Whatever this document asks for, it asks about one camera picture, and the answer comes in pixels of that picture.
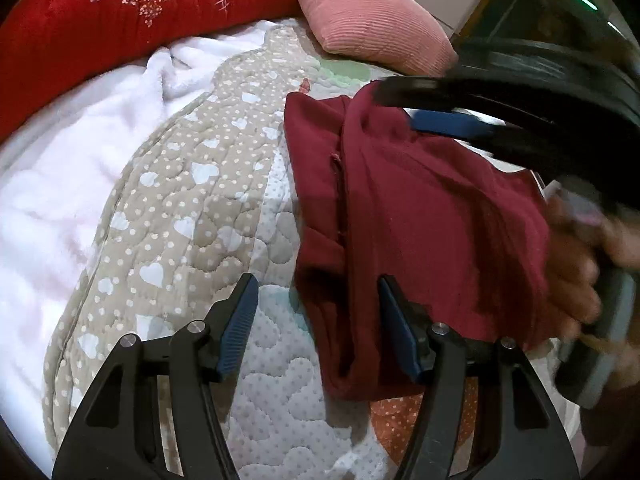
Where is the red floral comforter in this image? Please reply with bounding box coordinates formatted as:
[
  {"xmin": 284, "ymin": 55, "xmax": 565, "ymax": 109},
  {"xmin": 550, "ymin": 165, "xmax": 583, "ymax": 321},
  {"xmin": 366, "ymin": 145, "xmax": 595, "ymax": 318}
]
[{"xmin": 1, "ymin": 0, "xmax": 299, "ymax": 139}]

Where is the person's right hand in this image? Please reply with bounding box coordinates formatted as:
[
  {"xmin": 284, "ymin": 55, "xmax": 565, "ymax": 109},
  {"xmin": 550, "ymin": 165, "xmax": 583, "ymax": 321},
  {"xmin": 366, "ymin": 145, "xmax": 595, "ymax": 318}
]
[{"xmin": 546, "ymin": 196, "xmax": 639, "ymax": 340}]

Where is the patchwork heart quilt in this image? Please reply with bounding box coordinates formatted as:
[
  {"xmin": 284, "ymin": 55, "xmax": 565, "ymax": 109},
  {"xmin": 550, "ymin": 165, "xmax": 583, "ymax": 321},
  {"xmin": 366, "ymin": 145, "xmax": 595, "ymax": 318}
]
[{"xmin": 43, "ymin": 25, "xmax": 418, "ymax": 479}]

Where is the white fleece blanket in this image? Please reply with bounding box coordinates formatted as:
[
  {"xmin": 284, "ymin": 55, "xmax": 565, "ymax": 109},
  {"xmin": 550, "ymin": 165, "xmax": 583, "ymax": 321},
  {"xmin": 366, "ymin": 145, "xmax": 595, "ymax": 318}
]
[{"xmin": 1, "ymin": 21, "xmax": 270, "ymax": 474}]

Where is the dark red sweater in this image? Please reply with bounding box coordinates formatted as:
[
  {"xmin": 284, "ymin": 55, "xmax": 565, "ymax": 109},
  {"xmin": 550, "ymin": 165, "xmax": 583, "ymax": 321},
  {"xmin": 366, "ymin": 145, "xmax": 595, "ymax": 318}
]
[{"xmin": 284, "ymin": 86, "xmax": 551, "ymax": 401}]

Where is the pink corduroy pillow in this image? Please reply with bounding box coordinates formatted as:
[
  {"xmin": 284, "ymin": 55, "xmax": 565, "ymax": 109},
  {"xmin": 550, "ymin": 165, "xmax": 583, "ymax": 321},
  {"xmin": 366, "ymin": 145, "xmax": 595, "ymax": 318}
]
[{"xmin": 298, "ymin": 0, "xmax": 457, "ymax": 77}]

